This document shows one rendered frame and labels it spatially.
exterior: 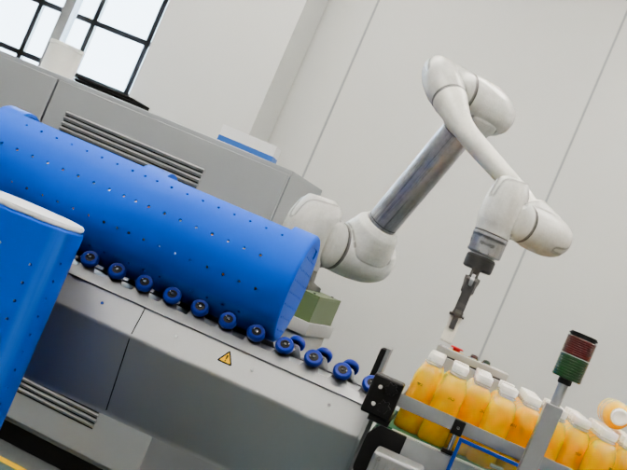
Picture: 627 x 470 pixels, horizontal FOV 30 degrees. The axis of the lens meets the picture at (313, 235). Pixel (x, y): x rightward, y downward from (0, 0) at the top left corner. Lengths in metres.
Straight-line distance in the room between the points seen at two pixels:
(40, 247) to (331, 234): 1.17
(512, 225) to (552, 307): 2.67
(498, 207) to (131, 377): 0.99
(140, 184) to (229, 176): 1.73
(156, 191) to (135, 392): 0.49
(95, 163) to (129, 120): 1.87
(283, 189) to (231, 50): 1.38
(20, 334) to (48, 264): 0.17
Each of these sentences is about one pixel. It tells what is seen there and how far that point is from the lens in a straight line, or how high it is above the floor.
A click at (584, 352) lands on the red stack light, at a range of 2.49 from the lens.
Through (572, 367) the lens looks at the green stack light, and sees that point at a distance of 2.48.
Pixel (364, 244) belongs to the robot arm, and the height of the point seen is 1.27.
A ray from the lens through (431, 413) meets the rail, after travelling 2.67.
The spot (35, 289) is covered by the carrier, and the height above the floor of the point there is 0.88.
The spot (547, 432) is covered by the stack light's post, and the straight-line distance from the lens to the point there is 2.50.
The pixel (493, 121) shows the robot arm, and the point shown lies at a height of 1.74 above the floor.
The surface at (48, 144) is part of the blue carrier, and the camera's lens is 2.96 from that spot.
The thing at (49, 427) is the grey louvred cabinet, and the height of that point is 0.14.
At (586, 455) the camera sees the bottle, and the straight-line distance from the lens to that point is 2.73.
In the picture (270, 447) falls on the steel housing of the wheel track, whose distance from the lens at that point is 2.82.
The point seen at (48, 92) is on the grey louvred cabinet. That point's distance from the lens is 4.95.
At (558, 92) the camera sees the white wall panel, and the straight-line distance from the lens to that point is 5.74.
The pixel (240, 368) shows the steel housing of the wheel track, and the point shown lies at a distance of 2.79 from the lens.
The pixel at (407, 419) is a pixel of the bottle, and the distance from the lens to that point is 2.73.
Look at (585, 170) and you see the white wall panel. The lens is 5.66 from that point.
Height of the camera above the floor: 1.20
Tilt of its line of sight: 1 degrees up
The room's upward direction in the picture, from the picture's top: 23 degrees clockwise
